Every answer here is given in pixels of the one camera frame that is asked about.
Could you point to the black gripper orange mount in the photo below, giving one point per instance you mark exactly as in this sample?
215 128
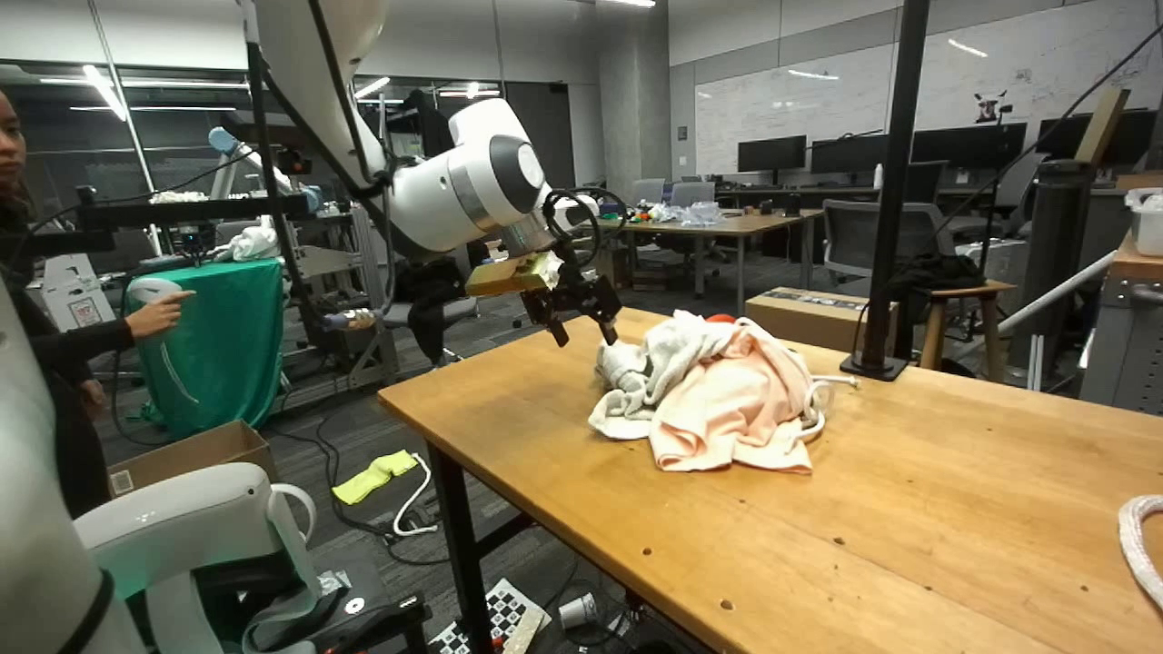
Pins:
554 283

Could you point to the white terry towel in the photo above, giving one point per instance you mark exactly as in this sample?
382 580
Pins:
639 374

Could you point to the light pink cloth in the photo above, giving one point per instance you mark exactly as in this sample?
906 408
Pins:
754 400

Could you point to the white foreground robot arm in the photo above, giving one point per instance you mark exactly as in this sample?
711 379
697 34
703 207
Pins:
126 574

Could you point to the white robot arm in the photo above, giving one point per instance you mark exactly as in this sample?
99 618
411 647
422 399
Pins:
487 184

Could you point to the person's hand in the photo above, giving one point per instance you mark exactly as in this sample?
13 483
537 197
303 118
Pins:
156 316

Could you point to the yellow-green cloth on floor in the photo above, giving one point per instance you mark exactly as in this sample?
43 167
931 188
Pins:
373 478

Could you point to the cardboard box behind table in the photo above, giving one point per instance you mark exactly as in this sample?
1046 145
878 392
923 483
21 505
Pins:
815 316

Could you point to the black vertical pole stand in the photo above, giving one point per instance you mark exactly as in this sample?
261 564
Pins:
874 360

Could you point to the checkerboard calibration card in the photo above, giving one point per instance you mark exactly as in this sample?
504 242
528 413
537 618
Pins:
515 623

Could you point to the green draped cloth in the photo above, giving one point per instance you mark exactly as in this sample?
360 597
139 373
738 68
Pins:
223 357

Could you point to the cardboard box on floor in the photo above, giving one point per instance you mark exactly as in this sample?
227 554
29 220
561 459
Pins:
221 446

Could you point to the white handheld controller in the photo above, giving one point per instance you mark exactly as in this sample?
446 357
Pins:
155 290

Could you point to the wooden stool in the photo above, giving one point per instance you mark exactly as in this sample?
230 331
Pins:
979 314

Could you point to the person in black sleeve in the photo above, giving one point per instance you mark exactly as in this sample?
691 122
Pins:
64 354

